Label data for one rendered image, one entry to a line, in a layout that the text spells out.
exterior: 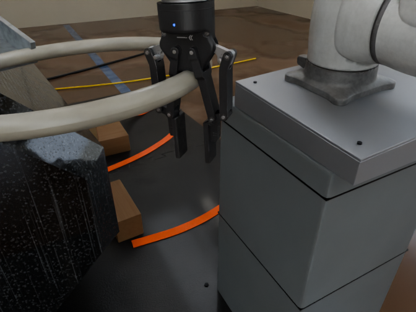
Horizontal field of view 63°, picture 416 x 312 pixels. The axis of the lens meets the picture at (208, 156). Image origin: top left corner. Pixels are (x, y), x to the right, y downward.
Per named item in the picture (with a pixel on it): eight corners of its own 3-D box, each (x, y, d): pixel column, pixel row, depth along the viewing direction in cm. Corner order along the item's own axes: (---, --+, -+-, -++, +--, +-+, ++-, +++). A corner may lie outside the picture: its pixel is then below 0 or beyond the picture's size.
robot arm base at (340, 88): (324, 59, 93) (328, 38, 90) (397, 86, 77) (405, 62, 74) (271, 73, 86) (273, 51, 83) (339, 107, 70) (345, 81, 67)
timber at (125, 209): (143, 233, 157) (141, 213, 151) (118, 243, 152) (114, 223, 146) (122, 197, 179) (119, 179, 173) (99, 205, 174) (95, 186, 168)
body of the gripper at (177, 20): (226, -5, 46) (226, 64, 51) (169, -4, 49) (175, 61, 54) (204, 1, 40) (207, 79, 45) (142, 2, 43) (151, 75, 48)
